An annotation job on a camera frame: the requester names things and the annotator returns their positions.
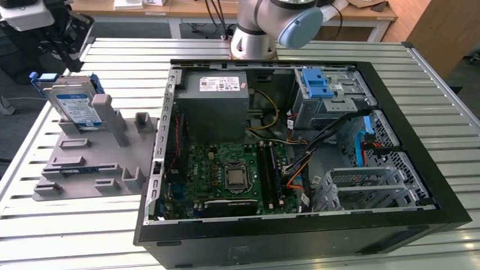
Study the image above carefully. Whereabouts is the hard disk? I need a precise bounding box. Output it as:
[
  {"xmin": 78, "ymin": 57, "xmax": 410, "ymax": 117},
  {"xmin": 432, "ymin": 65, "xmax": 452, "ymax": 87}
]
[{"xmin": 30, "ymin": 72, "xmax": 107, "ymax": 132}]

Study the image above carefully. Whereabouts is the silver metal disk bay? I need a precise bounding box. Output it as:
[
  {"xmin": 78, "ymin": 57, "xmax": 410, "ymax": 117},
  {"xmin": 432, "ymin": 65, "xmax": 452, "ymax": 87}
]
[{"xmin": 314, "ymin": 165, "xmax": 427, "ymax": 212}]

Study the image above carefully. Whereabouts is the wooden desk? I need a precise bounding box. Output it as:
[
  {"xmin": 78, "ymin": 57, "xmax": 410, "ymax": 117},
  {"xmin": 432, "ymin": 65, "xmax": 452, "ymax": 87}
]
[{"xmin": 70, "ymin": 0, "xmax": 399, "ymax": 43}]

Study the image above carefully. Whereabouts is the black mesh waste bin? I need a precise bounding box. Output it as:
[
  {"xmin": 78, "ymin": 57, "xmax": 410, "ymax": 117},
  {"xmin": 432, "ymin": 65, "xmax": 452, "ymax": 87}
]
[{"xmin": 0, "ymin": 28, "xmax": 43, "ymax": 86}]

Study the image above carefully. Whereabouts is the large white box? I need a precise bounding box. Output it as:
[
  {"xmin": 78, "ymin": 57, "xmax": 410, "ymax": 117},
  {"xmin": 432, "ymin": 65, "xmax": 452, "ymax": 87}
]
[{"xmin": 114, "ymin": 0, "xmax": 143, "ymax": 11}]

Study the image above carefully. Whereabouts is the grey parts rack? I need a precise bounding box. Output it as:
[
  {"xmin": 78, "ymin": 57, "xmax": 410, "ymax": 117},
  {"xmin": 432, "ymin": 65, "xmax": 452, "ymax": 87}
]
[{"xmin": 32, "ymin": 94, "xmax": 160, "ymax": 202}]

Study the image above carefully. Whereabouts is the grey power supply box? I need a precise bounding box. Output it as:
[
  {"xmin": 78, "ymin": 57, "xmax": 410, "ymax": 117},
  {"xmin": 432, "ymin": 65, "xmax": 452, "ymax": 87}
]
[{"xmin": 176, "ymin": 70, "xmax": 251, "ymax": 144}]

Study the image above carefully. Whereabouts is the green motherboard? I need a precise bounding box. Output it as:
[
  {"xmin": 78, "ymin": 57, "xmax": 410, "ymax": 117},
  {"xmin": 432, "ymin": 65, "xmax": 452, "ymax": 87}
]
[{"xmin": 164, "ymin": 142, "xmax": 312, "ymax": 220}]

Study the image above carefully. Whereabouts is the CPU socket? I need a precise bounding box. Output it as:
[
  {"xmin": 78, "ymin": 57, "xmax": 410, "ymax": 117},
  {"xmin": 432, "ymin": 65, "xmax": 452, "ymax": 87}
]
[{"xmin": 220, "ymin": 161, "xmax": 252, "ymax": 195}]

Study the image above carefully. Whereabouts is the silver CPU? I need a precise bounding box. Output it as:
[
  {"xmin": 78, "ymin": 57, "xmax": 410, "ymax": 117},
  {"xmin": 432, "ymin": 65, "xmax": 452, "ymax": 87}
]
[{"xmin": 227, "ymin": 169, "xmax": 247, "ymax": 185}]

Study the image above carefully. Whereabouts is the blue plastic drive latch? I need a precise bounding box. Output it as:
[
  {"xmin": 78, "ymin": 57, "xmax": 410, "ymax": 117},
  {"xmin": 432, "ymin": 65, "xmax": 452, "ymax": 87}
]
[{"xmin": 302, "ymin": 69, "xmax": 338, "ymax": 99}]

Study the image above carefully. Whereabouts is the grey metal drive cage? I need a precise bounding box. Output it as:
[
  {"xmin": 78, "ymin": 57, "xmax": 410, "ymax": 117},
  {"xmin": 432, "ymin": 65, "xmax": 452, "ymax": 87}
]
[{"xmin": 292, "ymin": 69, "xmax": 376, "ymax": 132}]

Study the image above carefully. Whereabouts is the RAM slot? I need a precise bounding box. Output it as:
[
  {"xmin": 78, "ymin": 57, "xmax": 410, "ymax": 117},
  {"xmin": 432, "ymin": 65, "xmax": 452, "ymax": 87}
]
[
  {"xmin": 256, "ymin": 142, "xmax": 274, "ymax": 209},
  {"xmin": 262, "ymin": 142, "xmax": 278, "ymax": 209},
  {"xmin": 267, "ymin": 142, "xmax": 280, "ymax": 208}
]

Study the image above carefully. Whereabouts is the black graphics card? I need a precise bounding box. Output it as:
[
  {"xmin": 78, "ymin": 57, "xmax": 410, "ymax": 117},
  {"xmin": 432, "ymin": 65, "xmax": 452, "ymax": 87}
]
[{"xmin": 202, "ymin": 198, "xmax": 260, "ymax": 218}]

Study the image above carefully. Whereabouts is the brown cardboard piece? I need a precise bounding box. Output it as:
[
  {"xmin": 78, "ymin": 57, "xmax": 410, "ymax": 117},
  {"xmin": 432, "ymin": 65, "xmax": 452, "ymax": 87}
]
[{"xmin": 348, "ymin": 0, "xmax": 387, "ymax": 12}]

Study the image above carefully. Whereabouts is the black open PC case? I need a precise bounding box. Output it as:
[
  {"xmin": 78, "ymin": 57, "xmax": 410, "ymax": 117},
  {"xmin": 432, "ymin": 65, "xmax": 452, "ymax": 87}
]
[{"xmin": 134, "ymin": 58, "xmax": 474, "ymax": 269}]

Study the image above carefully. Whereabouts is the wooden cabinet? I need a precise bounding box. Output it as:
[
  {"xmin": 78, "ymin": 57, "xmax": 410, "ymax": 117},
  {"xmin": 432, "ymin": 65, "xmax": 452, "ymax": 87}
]
[{"xmin": 384, "ymin": 0, "xmax": 480, "ymax": 81}]

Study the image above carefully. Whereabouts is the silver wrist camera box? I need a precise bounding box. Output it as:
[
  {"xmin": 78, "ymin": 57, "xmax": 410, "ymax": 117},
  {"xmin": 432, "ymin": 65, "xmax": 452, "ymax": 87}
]
[{"xmin": 0, "ymin": 3, "xmax": 56, "ymax": 32}]

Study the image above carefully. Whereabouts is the yellow wire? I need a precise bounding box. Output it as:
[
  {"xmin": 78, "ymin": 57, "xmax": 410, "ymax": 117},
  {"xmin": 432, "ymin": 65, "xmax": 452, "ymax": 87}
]
[{"xmin": 246, "ymin": 89, "xmax": 280, "ymax": 132}]

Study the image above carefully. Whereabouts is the black cable bundle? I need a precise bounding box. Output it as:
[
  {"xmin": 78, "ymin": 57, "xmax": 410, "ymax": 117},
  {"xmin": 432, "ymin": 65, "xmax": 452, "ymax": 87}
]
[{"xmin": 284, "ymin": 108, "xmax": 372, "ymax": 175}]

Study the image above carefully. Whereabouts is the orange red flat wire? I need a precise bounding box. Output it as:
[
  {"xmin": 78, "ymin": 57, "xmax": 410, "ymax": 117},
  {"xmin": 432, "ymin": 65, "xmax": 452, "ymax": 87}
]
[{"xmin": 286, "ymin": 161, "xmax": 306, "ymax": 192}]

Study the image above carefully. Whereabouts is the blue flat wire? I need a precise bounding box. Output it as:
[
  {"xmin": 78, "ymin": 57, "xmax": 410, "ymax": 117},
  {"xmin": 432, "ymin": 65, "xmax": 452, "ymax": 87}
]
[{"xmin": 354, "ymin": 116, "xmax": 376, "ymax": 169}]

